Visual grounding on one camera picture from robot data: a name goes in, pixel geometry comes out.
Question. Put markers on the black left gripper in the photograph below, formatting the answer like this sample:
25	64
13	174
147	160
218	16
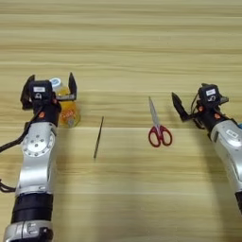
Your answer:
50	113

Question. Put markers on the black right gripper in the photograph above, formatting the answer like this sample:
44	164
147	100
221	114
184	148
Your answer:
211	116

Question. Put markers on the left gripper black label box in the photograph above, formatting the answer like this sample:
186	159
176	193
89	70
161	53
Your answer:
41	90

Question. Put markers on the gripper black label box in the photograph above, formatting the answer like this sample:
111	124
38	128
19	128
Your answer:
41	90
208	94

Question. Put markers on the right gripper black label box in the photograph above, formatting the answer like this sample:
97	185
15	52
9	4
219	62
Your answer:
208	94

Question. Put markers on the orange juice bottle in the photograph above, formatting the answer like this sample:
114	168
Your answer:
67	113

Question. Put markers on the small blue object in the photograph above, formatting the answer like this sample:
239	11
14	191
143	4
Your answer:
240	126

